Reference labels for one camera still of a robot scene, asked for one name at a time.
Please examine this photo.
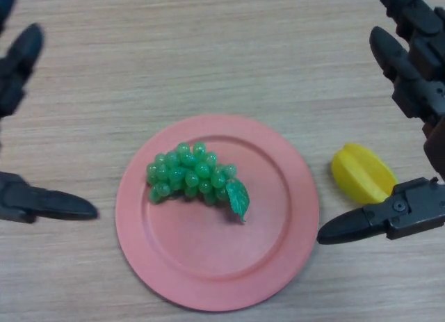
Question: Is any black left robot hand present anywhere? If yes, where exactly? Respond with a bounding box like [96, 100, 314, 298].
[0, 0, 99, 225]

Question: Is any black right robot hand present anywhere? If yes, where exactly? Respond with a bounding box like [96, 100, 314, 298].
[316, 0, 445, 246]

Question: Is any green grape bunch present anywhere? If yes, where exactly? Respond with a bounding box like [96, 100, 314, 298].
[145, 140, 250, 223]

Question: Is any pink round plate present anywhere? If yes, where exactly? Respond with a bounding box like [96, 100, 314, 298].
[115, 114, 320, 304]

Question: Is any yellow starfruit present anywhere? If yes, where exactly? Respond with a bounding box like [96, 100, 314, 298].
[330, 143, 398, 204]

